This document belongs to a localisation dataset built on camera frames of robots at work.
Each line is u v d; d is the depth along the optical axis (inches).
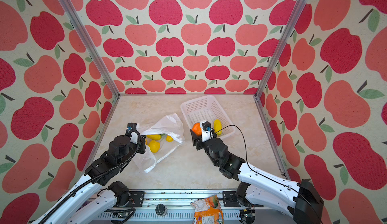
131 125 24.7
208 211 26.7
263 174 19.2
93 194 19.7
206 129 23.6
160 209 24.7
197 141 25.1
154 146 34.4
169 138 36.8
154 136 36.0
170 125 33.9
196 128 27.5
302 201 16.0
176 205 29.0
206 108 43.8
